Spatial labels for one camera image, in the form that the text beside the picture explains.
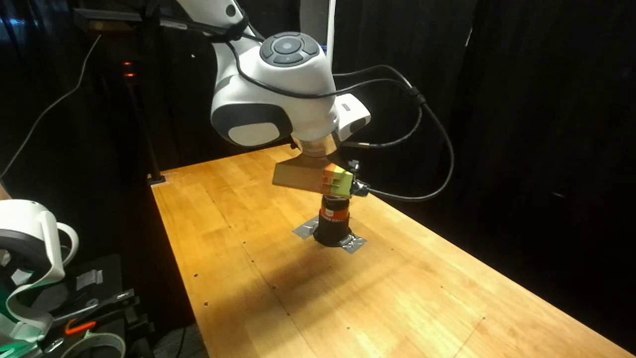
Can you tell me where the gripper body block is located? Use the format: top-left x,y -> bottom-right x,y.
270,135 -> 369,201

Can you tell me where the black camera tripod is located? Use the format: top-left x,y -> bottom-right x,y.
69,6 -> 166,187

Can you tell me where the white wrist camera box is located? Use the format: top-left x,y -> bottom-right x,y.
331,93 -> 373,143

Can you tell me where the black equipment cart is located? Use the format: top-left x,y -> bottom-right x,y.
0,255 -> 158,358

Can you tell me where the grey square base plate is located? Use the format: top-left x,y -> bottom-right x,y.
292,219 -> 367,257

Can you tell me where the white rounded machine housing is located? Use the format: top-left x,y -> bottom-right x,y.
0,197 -> 81,334

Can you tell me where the brown upturned cup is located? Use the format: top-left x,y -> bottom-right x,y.
311,191 -> 353,249

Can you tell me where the orange clamp handle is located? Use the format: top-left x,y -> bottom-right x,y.
63,320 -> 99,338

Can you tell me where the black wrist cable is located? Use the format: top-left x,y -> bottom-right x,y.
327,62 -> 457,203

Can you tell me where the thin white hanging cable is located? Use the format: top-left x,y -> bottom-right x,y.
0,32 -> 105,179

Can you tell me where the white vertical pole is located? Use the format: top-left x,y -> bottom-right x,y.
323,0 -> 337,58

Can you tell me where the masking tape roll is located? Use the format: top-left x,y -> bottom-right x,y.
57,330 -> 127,358

